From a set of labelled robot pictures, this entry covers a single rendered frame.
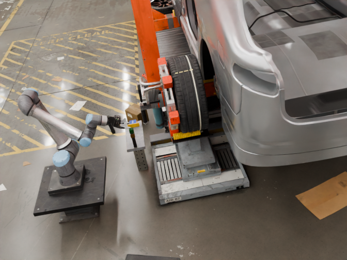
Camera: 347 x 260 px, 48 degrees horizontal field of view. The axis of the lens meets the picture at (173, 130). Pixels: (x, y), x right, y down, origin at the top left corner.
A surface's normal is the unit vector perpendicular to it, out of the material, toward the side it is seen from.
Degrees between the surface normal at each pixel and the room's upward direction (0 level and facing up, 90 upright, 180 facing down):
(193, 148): 90
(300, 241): 0
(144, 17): 90
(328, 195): 1
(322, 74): 22
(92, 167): 0
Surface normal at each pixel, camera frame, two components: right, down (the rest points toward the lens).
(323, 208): -0.11, -0.79
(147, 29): 0.15, 0.58
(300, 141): 0.04, 0.76
